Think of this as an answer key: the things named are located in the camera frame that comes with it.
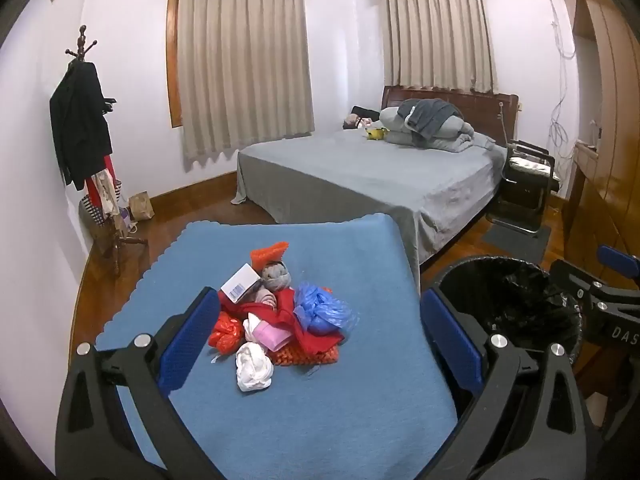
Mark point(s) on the blue plastic bag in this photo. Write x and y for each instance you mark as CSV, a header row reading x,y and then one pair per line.
x,y
322,307

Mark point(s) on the pink plush toy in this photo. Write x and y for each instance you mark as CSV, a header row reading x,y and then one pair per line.
x,y
356,122

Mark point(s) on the folded grey blanket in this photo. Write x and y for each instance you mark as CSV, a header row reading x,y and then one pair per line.
x,y
460,137

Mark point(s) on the narrow beige curtain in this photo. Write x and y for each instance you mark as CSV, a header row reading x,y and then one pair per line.
x,y
440,35

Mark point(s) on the wooden coat rack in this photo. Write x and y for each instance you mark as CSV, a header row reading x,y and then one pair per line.
x,y
117,250

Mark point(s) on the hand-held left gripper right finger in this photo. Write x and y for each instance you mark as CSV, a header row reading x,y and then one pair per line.
x,y
450,340

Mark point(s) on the red garment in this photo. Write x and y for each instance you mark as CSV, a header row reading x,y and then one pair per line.
x,y
109,167

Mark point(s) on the pink knotted sock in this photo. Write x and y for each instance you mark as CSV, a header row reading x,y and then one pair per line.
x,y
265,299

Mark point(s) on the cream cloth bag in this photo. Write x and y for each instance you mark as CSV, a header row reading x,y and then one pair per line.
x,y
106,190

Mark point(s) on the light grey pillow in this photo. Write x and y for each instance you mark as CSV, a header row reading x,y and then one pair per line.
x,y
392,120

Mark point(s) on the striped tote bag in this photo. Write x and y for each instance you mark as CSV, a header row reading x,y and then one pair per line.
x,y
90,212

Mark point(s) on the large orange foam net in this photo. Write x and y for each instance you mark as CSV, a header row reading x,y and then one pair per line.
x,y
310,357

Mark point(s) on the red cloth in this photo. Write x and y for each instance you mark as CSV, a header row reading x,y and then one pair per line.
x,y
285,312

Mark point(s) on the grey knotted sock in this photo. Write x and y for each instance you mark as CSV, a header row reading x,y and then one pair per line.
x,y
277,275

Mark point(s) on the black pillow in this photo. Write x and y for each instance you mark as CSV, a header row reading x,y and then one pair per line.
x,y
365,111

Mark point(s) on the wooden wardrobe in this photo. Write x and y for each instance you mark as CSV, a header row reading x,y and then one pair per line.
x,y
615,135

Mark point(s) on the black lined trash bin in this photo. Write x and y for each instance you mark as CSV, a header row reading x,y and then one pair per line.
x,y
500,290

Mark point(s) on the red plastic bag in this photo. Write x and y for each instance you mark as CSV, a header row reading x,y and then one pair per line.
x,y
227,332

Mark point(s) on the black folding chair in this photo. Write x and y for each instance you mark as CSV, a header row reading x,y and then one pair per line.
x,y
520,190

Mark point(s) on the grey floor mat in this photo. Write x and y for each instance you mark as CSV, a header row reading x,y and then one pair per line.
x,y
515,242

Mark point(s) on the brown paper bag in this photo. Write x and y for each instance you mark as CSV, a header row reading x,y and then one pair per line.
x,y
141,207

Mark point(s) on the blue table cloth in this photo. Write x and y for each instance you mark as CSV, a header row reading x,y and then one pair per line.
x,y
350,270

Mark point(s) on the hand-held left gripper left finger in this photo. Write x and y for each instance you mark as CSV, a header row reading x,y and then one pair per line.
x,y
187,345

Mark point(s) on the bed with grey sheet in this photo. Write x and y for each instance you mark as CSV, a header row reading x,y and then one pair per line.
x,y
360,175

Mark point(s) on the pile of grey bedding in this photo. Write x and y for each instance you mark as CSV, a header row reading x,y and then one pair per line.
x,y
395,97

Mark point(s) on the white barcode box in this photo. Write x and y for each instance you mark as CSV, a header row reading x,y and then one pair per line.
x,y
240,282

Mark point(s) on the small orange foam net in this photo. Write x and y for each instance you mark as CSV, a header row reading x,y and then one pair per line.
x,y
267,255

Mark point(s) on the wide beige curtain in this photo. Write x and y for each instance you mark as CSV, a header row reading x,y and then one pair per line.
x,y
245,70

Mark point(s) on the dark grey garment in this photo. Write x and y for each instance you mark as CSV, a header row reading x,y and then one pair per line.
x,y
432,115

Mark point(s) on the black jacket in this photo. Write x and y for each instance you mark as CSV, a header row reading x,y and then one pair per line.
x,y
80,120

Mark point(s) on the yellow plush toy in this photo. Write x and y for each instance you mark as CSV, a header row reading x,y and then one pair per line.
x,y
376,134

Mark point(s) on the white cloth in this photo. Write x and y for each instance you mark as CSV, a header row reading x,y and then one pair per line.
x,y
255,367

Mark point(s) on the pink packet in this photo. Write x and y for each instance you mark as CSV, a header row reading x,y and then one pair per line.
x,y
272,335

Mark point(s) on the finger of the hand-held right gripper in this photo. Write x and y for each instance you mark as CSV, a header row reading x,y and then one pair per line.
x,y
570,277
620,260

